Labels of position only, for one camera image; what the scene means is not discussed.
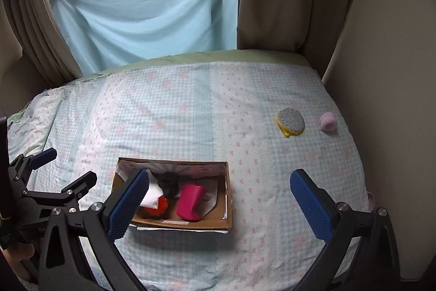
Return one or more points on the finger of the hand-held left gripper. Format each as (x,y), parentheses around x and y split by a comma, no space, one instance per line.
(43,156)
(80,185)

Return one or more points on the yellow sponge with grey top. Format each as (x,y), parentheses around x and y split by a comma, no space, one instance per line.
(290,122)

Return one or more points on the black scrunchie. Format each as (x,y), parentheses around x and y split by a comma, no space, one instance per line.
(168,183)

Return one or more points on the patterned cardboard box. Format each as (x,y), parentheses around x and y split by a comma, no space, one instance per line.
(204,219)

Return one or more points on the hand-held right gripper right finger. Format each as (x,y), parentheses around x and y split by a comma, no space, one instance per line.
(311,205)

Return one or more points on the floral checked bedspread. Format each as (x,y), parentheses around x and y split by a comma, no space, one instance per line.
(204,113)

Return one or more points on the orange pompom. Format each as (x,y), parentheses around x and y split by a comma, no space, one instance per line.
(159,207)

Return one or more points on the pink soft ball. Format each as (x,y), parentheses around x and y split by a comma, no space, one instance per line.
(327,122)

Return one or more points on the crumpled floral quilt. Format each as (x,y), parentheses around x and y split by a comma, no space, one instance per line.
(34,117)

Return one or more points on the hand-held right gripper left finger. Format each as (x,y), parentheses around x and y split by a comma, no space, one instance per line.
(131,202)

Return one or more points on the white cloth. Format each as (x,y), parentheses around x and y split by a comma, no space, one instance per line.
(151,196)

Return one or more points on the light blue hanging cloth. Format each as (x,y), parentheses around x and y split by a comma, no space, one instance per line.
(146,8)

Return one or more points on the pink pouch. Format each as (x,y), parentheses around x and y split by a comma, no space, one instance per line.
(191,202)

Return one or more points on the green bed sheet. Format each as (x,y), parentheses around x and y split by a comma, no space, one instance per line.
(204,57)

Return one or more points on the person's left hand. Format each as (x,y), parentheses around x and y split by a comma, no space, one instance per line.
(17,255)

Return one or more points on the beige headboard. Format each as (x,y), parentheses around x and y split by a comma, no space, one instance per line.
(17,72)

